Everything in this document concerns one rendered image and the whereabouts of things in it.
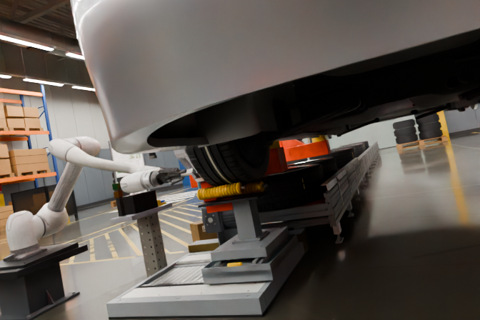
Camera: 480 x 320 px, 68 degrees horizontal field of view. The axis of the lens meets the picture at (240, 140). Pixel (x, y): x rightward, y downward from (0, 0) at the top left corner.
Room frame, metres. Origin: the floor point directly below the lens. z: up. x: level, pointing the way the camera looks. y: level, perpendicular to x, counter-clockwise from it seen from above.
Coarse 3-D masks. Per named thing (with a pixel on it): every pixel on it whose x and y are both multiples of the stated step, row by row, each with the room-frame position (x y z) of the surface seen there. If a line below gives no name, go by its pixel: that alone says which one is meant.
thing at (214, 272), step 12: (288, 240) 2.07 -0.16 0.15; (276, 252) 1.87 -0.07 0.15; (288, 252) 1.89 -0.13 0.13; (216, 264) 1.74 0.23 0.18; (228, 264) 1.71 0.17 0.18; (240, 264) 1.69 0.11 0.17; (252, 264) 1.67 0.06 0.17; (264, 264) 1.64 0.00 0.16; (276, 264) 1.71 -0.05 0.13; (204, 276) 1.76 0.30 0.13; (216, 276) 1.74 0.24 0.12; (228, 276) 1.71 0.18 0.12; (240, 276) 1.69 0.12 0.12; (252, 276) 1.67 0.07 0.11; (264, 276) 1.64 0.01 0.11
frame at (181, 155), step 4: (176, 152) 1.76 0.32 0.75; (180, 152) 1.75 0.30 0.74; (184, 152) 1.75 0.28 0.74; (176, 156) 1.78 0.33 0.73; (180, 156) 1.77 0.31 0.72; (184, 156) 1.77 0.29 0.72; (188, 156) 1.77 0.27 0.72; (180, 160) 1.79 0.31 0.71; (184, 160) 1.81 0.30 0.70; (188, 160) 1.79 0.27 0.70; (184, 164) 1.82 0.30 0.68; (188, 164) 1.83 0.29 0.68; (188, 168) 1.83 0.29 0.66; (192, 168) 1.87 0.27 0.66; (196, 172) 1.90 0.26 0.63; (196, 176) 1.89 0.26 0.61; (200, 176) 1.88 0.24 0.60; (196, 180) 1.90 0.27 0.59; (200, 180) 1.90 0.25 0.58
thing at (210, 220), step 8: (208, 216) 2.27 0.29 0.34; (216, 216) 2.25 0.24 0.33; (224, 216) 2.25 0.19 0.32; (232, 216) 2.22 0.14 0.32; (208, 224) 2.27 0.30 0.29; (216, 224) 2.25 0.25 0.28; (224, 224) 2.27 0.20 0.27; (232, 224) 2.26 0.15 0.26; (208, 232) 2.28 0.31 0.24; (216, 232) 2.28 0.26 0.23; (224, 232) 2.42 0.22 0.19; (232, 232) 2.40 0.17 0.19; (224, 240) 2.41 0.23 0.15
